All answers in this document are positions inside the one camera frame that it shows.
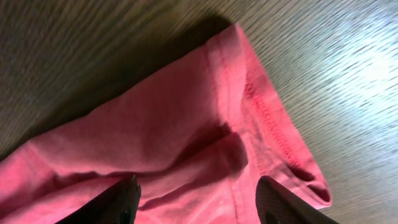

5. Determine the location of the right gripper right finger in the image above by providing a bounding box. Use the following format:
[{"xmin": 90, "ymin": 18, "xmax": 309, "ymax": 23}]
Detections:
[{"xmin": 256, "ymin": 176, "xmax": 338, "ymax": 224}]

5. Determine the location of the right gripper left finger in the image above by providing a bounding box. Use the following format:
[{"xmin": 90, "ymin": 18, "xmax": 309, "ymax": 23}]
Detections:
[{"xmin": 57, "ymin": 176, "xmax": 141, "ymax": 224}]

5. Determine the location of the red orange t-shirt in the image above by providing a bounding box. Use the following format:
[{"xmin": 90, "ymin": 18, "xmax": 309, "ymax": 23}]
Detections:
[{"xmin": 1, "ymin": 25, "xmax": 331, "ymax": 223}]

